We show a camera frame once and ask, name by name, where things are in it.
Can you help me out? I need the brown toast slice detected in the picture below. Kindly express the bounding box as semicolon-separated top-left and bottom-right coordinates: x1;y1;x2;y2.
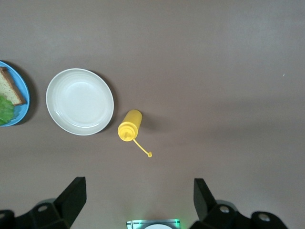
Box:
0;66;27;106

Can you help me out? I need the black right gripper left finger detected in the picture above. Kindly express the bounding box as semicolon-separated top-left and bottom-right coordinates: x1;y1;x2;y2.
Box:
0;177;87;229

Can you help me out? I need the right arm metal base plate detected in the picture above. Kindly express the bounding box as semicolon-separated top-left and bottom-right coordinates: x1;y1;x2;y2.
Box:
126;219;182;229

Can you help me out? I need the yellow squeeze bottle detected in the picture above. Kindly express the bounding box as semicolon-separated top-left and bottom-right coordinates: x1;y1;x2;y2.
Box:
117;109;153;159

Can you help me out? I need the green lettuce leaf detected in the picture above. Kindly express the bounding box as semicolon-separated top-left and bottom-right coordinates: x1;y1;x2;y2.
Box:
0;95;16;126

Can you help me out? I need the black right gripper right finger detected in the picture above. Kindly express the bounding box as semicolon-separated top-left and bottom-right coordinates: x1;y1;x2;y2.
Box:
190;178;288;229

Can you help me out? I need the blue plate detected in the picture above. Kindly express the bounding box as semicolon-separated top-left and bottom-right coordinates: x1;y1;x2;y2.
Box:
0;60;31;127

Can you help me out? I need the cream plate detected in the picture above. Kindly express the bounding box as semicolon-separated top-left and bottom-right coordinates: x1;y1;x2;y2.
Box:
45;68;115;136

